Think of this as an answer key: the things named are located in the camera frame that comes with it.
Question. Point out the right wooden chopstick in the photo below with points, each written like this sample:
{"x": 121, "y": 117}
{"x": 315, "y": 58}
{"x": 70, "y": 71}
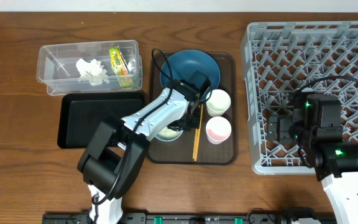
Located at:
{"x": 197, "y": 146}

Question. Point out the grey dishwasher rack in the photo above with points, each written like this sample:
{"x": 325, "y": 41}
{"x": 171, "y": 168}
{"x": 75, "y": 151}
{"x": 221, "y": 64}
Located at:
{"x": 279, "y": 57}

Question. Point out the clear plastic waste bin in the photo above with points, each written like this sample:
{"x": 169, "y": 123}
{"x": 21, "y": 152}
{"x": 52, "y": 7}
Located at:
{"x": 57, "y": 66}

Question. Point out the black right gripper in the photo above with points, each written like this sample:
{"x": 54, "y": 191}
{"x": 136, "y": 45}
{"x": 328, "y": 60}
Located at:
{"x": 282, "y": 128}

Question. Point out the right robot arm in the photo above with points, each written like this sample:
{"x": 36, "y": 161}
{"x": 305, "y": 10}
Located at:
{"x": 315, "y": 127}

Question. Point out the white cup green inside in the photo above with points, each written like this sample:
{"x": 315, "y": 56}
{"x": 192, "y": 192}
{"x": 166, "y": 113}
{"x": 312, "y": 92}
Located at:
{"x": 218, "y": 102}

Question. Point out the white rice food waste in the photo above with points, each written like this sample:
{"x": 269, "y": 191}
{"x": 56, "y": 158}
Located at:
{"x": 169, "y": 133}

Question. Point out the wooden chopstick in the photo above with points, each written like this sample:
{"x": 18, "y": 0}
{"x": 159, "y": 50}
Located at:
{"x": 195, "y": 143}
{"x": 197, "y": 146}

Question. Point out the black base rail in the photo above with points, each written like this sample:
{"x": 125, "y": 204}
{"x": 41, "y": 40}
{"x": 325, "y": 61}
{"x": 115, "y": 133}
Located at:
{"x": 141, "y": 218}

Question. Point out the light blue bowl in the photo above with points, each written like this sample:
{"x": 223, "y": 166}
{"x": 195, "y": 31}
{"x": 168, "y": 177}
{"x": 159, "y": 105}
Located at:
{"x": 169, "y": 135}

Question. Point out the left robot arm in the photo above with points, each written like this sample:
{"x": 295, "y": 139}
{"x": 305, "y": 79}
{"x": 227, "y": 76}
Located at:
{"x": 113, "y": 158}

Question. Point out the crumpled white tissue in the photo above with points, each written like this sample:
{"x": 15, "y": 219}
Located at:
{"x": 92, "y": 71}

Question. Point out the black food waste tray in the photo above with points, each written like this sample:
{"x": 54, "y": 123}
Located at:
{"x": 81, "y": 114}

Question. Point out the white cup pink inside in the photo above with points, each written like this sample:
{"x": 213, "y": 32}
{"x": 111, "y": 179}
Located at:
{"x": 218, "y": 129}

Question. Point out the green yellow snack wrapper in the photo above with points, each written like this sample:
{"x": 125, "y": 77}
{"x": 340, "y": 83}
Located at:
{"x": 123, "y": 70}

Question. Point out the brown serving tray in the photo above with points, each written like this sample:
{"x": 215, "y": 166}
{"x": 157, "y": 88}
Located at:
{"x": 180, "y": 150}

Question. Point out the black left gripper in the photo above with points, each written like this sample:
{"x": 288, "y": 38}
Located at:
{"x": 197, "y": 118}

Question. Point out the left wooden chopstick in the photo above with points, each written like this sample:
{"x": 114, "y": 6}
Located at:
{"x": 195, "y": 143}

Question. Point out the dark blue plate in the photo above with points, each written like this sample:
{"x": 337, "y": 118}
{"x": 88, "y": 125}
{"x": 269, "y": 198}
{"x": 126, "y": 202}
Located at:
{"x": 187, "y": 64}

